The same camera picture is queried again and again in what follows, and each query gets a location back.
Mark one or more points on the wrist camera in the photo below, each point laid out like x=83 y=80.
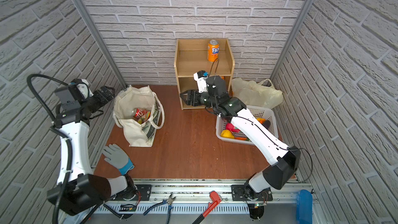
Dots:
x=83 y=87
x=200 y=77

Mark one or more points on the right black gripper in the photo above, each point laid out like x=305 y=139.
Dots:
x=196 y=98

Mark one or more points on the wooden shelf unit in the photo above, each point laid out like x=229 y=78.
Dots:
x=191 y=57

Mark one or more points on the white plastic basket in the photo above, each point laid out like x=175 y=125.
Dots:
x=240 y=137

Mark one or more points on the red black clamp tool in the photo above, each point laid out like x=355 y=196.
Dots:
x=216 y=200

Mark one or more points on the white floral canvas tote bag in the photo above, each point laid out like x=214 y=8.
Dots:
x=138 y=135

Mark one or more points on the red cola can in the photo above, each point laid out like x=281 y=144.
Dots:
x=137 y=112

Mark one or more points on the pink dragon fruit toy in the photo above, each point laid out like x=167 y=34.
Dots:
x=232 y=128

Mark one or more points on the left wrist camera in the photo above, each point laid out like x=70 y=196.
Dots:
x=83 y=87

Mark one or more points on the cream plastic grocery bag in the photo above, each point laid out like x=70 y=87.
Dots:
x=262 y=94

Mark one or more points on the aluminium mounting rail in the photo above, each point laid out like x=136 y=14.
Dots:
x=192 y=196

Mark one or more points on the blue plastic container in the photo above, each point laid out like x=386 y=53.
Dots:
x=304 y=207

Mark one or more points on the purple eggplant toy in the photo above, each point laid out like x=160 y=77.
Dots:
x=266 y=124

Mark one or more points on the grey blue work glove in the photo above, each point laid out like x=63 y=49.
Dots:
x=118 y=158

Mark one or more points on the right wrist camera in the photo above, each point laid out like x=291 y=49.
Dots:
x=200 y=77

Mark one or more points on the orange Fanta can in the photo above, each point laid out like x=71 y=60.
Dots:
x=213 y=50

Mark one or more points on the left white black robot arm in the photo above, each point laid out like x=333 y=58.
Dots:
x=77 y=188

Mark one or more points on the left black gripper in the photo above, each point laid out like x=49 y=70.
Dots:
x=99 y=95

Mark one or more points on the colourful candy snack bag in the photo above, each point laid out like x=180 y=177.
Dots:
x=144 y=117

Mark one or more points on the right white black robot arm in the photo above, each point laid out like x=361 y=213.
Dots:
x=283 y=160

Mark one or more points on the yellow lemon toy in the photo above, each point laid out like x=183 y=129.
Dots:
x=227 y=134

